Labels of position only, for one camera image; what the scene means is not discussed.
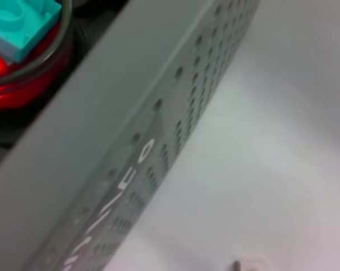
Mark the glass teacup black sleeve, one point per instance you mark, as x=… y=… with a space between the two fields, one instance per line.
x=23 y=113

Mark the white building brick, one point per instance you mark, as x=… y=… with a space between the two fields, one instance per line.
x=251 y=266

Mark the teal square building brick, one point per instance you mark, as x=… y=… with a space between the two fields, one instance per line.
x=17 y=22

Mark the grey perforated storage basket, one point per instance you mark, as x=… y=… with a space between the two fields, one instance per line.
x=102 y=113

